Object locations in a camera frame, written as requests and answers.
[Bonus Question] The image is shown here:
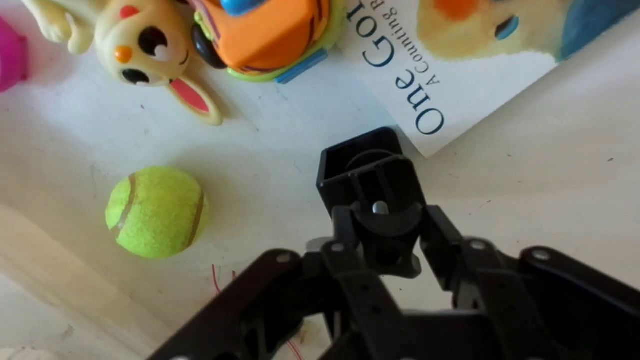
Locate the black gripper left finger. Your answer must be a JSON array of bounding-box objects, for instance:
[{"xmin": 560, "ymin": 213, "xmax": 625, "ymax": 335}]
[{"xmin": 149, "ymin": 203, "xmax": 417, "ymax": 360}]

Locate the orange toy car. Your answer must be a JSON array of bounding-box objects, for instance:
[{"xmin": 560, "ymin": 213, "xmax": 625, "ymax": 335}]
[{"xmin": 189, "ymin": 0, "xmax": 347, "ymax": 85}]

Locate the green tennis ball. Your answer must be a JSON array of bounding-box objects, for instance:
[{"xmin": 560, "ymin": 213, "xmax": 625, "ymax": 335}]
[{"xmin": 105, "ymin": 166, "xmax": 211, "ymax": 259}]

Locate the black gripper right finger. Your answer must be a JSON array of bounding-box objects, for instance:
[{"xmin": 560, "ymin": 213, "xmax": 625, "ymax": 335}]
[{"xmin": 419, "ymin": 203, "xmax": 640, "ymax": 360}]

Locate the pink plastic cup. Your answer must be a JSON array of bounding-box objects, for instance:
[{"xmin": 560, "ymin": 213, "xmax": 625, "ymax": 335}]
[{"xmin": 0, "ymin": 15, "xmax": 31, "ymax": 94}]

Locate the One Gorilla picture book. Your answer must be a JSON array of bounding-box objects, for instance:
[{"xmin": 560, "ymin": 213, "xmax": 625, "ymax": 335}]
[{"xmin": 336, "ymin": 0, "xmax": 640, "ymax": 159}]

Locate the cream rabbit toy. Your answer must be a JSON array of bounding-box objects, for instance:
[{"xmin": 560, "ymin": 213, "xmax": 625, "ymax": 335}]
[{"xmin": 21, "ymin": 0, "xmax": 226, "ymax": 128}]

